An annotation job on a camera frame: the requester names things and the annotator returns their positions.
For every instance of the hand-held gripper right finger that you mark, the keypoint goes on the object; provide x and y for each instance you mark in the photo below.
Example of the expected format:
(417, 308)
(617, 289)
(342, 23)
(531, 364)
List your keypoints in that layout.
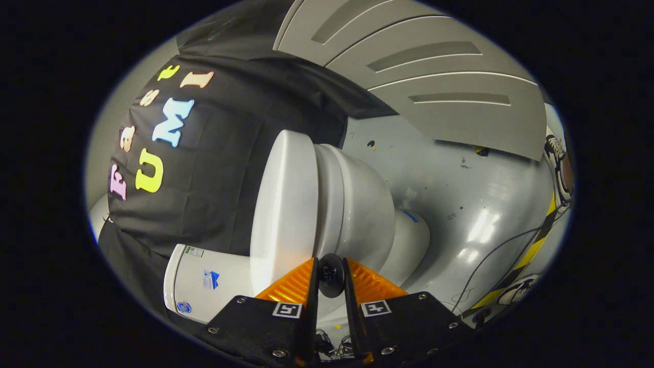
(352, 322)

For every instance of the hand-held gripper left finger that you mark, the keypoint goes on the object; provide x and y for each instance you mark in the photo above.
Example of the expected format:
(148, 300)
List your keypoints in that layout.
(312, 327)

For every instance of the white toilet lid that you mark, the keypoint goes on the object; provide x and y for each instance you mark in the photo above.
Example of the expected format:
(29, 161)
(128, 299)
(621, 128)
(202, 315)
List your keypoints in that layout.
(283, 204)

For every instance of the white toilet tank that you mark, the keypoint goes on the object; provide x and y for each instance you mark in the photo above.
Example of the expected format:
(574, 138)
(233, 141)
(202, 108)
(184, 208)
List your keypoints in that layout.
(219, 291)

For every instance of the white toilet bowl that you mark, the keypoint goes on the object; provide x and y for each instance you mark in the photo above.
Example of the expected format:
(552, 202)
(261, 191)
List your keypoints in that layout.
(363, 214)

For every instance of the black white sneaker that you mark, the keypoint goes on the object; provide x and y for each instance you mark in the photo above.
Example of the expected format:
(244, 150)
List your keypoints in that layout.
(559, 168)
(518, 290)

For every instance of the yellow black floor tape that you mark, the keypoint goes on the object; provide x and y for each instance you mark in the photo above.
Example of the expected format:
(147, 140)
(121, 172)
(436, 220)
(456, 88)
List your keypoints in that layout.
(531, 250)

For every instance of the black backdrop cloth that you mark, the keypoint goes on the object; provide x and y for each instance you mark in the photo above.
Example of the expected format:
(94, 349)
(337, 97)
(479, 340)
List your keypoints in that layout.
(225, 153)

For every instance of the white drawer cabinet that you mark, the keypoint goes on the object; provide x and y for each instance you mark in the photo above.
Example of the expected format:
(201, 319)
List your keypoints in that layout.
(449, 76)

